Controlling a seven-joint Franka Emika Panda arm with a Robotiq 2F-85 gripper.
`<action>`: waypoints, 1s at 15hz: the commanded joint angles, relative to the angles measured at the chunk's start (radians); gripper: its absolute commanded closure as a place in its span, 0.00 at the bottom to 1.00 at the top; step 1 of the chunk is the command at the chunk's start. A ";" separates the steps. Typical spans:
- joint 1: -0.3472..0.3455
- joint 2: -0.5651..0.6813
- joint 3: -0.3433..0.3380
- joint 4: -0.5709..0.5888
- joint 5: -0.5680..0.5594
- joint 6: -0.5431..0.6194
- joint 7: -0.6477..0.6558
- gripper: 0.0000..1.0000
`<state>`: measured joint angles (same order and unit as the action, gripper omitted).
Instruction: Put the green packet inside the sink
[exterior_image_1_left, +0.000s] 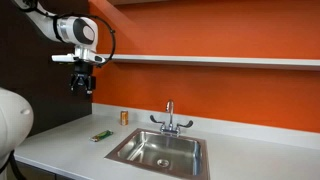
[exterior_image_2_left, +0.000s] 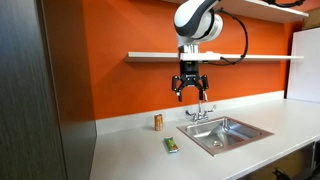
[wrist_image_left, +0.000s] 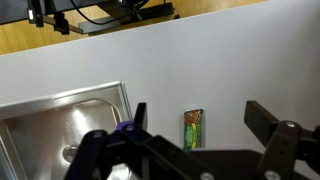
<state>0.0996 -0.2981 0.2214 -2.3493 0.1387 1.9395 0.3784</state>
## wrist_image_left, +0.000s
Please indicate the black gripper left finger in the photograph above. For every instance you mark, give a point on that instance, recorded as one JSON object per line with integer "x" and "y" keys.
{"x": 100, "y": 146}

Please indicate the green granola bar packet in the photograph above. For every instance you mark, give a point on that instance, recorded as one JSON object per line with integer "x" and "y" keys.
{"x": 193, "y": 133}

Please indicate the small black camera device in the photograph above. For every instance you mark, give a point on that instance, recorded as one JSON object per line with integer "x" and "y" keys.
{"x": 35, "y": 20}

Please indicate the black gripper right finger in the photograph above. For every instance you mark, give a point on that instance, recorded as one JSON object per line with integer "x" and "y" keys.
{"x": 283, "y": 143}

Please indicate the black stand bracket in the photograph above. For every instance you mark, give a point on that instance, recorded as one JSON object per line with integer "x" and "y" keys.
{"x": 61, "y": 25}

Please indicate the black stand base plate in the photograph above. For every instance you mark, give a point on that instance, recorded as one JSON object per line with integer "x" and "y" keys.
{"x": 150, "y": 13}

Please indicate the stainless steel sink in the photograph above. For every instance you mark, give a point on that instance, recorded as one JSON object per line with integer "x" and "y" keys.
{"x": 40, "y": 133}

